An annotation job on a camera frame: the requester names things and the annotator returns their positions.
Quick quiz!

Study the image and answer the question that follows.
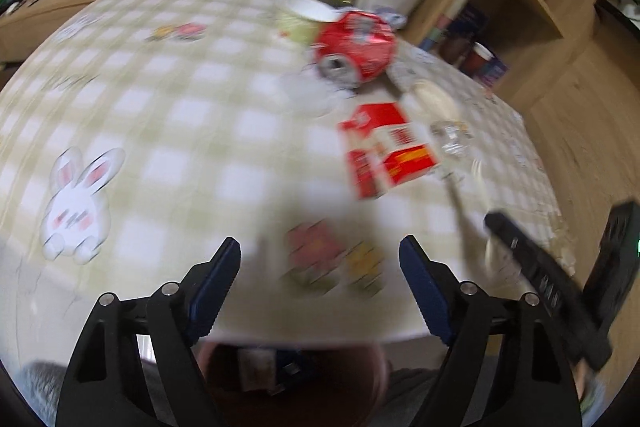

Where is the stack of pastel cups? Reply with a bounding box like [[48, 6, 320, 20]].
[[419, 0, 474, 54]]

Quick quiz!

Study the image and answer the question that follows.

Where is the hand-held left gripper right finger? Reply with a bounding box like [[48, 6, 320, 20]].
[[399, 235, 583, 427]]

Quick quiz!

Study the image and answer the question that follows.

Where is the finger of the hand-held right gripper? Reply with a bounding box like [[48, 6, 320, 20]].
[[484, 212, 614, 371]]

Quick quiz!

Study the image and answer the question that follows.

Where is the small light blue box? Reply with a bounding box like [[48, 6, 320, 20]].
[[477, 56, 509, 91]]

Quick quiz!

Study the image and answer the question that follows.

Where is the crumpled grey blue wrapper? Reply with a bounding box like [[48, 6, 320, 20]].
[[375, 6, 409, 30]]

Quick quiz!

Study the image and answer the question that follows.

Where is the red cigarette box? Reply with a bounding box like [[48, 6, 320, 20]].
[[339, 102, 439, 200]]

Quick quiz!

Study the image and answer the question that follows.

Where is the crumpled clear plastic wrapper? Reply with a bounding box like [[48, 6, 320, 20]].
[[429, 119, 474, 158]]

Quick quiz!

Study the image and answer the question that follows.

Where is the white paper cup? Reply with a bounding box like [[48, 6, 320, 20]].
[[276, 0, 339, 46]]

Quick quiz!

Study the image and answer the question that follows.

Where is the brown cup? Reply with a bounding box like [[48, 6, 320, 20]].
[[442, 38, 474, 64]]

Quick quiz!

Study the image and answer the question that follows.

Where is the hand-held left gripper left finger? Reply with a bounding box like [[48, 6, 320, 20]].
[[55, 237, 242, 427]]

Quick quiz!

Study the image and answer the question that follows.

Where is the white round plastic lid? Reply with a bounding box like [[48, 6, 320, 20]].
[[407, 79, 462, 126]]

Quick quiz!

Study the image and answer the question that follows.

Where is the wooden shelf unit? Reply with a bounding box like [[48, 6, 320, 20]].
[[400, 0, 622, 108]]

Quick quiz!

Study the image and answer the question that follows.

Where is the dark blue printed box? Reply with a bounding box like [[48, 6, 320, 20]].
[[449, 3, 489, 44]]

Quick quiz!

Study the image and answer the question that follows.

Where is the crushed red can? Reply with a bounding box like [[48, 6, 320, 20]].
[[312, 9, 397, 88]]

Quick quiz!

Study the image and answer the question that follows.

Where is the checkered rabbit print tablecloth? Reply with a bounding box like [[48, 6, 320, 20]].
[[0, 0, 576, 349]]

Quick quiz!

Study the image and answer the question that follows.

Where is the red paper cup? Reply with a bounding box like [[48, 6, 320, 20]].
[[459, 41, 494, 78]]

